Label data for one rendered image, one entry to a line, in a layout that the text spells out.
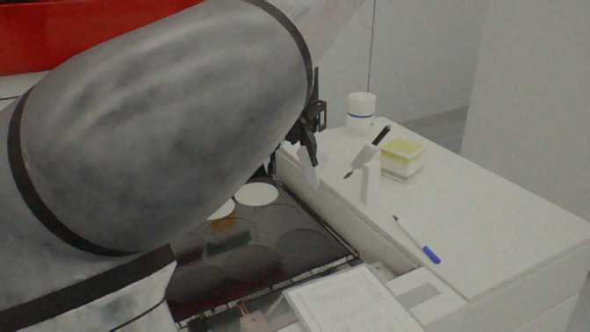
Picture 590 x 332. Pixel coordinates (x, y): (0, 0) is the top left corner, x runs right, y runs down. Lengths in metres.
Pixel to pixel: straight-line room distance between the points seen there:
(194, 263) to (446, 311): 0.44
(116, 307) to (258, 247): 0.62
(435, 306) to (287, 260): 0.29
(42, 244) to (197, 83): 0.12
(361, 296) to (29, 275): 0.50
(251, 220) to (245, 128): 0.74
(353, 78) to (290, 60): 2.90
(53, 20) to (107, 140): 0.68
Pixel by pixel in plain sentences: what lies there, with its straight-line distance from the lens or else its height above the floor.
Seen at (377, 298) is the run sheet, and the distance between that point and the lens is 0.70.
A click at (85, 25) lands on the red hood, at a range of 0.90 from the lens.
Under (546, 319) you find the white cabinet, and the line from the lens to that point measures 1.02.
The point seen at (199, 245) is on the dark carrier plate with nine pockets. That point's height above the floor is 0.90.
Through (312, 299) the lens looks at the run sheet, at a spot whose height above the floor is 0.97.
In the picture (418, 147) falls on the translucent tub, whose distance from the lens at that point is 0.99.
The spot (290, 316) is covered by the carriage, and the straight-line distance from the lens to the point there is 0.79.
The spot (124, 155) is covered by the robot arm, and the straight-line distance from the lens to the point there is 0.22.
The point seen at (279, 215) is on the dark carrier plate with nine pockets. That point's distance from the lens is 0.98.
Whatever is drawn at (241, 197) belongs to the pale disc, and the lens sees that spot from 1.04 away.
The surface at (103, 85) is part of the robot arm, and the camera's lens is 0.23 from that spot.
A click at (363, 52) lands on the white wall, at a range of 3.16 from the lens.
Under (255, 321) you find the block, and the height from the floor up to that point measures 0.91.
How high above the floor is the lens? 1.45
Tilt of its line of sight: 28 degrees down
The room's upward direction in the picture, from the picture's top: straight up
